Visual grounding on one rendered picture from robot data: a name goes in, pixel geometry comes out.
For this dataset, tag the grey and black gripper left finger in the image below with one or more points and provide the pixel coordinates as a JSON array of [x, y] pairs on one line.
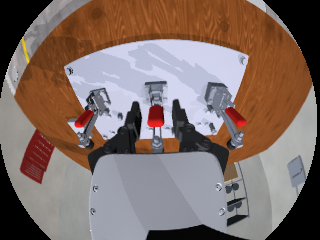
[[125, 138]]

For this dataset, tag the black toggle clamp with red handle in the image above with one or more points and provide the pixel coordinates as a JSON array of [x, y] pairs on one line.
[[97, 99]]

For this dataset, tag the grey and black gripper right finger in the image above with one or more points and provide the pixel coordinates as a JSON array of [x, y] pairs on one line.
[[192, 139]]

